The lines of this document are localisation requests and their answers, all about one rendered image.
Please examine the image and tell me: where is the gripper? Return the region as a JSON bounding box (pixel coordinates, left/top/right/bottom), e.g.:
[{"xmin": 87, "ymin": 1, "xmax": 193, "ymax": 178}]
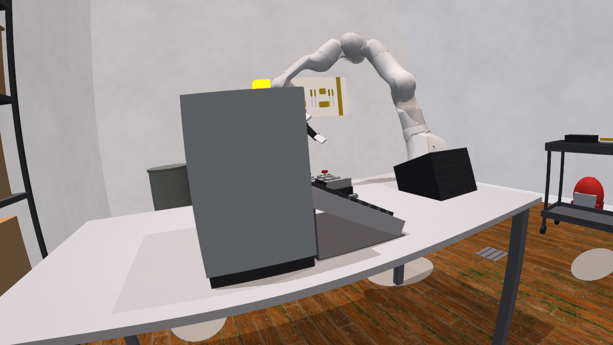
[{"xmin": 306, "ymin": 113, "xmax": 326, "ymax": 144}]

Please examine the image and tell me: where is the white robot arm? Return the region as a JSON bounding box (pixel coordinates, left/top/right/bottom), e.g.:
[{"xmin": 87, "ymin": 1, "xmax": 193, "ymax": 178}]
[{"xmin": 271, "ymin": 33, "xmax": 450, "ymax": 161}]

